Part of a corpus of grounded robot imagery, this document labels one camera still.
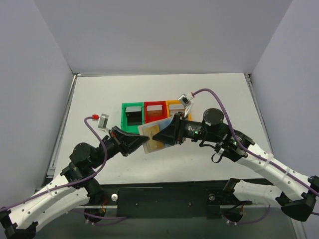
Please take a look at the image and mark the beige leather card holder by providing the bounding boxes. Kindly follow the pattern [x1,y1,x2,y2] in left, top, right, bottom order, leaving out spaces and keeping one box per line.
[137,117,175,155]

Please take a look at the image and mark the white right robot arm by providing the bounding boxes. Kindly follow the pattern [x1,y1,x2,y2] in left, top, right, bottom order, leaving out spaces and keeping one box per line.
[152,108,319,222]

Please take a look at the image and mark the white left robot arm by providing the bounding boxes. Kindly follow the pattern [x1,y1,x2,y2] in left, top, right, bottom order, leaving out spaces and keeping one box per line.
[0,126,149,239]

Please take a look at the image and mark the cards in green bin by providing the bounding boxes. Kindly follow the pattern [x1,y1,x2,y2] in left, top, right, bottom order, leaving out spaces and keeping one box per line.
[125,106,143,126]

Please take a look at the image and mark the green plastic bin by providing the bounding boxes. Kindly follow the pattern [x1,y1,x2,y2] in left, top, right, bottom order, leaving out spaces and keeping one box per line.
[121,102,145,134]

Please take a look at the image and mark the red plastic bin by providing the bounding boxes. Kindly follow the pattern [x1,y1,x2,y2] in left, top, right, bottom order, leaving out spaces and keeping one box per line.
[144,101,168,123]

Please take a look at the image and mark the yellow plastic bin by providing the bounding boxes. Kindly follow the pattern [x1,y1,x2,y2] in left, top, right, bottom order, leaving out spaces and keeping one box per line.
[166,100,186,118]

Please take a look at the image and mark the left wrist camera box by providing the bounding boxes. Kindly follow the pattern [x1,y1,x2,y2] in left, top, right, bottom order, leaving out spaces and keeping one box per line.
[97,114,109,132]

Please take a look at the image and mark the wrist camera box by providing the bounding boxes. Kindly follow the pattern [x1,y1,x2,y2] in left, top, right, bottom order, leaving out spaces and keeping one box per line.
[178,93,194,117]
[97,114,109,132]

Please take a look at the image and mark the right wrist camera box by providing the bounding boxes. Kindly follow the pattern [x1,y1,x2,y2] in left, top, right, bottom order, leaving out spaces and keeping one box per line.
[178,93,194,117]

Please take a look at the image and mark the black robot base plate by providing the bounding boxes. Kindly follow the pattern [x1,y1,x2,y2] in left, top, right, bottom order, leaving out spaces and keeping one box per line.
[72,177,253,220]

